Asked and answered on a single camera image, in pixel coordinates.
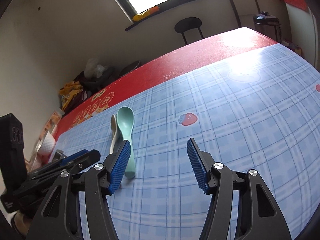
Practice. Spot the cardboard box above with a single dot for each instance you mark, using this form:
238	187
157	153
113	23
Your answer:
293	47

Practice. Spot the black folded frame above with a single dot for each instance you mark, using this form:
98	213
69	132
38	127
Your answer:
236	10

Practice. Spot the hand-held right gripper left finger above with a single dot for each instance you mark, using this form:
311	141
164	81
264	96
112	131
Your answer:
121	165

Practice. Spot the white dimpled bowl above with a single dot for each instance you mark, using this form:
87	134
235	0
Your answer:
47	145

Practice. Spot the orange tissue box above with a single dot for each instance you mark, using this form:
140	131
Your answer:
53	120

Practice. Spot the white fridge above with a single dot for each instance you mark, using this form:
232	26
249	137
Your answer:
300	30

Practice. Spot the dark window sill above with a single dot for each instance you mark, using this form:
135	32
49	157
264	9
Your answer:
200	5

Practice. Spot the blue plaid table mat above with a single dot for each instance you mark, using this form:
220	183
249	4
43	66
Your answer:
225	117

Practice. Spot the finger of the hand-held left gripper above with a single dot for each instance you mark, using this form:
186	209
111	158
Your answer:
82	158

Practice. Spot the beige spoon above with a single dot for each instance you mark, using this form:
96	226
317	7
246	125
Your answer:
115	135

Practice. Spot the green spoon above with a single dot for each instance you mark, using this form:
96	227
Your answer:
125	120

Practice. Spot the black trash bin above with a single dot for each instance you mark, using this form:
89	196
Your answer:
128	68

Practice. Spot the clear plastic bag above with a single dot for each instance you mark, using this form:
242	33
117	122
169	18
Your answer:
96	67

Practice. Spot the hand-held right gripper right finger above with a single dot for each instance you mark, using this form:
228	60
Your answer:
197	165

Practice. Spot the pile of clothes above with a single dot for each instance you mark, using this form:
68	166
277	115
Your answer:
72	90

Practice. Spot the black rice cooker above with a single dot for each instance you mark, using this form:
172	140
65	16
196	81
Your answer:
266	26

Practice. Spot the red printed tablecloth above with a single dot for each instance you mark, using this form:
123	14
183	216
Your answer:
200	52

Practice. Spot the black round stool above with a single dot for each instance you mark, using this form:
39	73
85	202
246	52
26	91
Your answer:
188	25

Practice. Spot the yellow packet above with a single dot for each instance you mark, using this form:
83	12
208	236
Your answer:
145	13

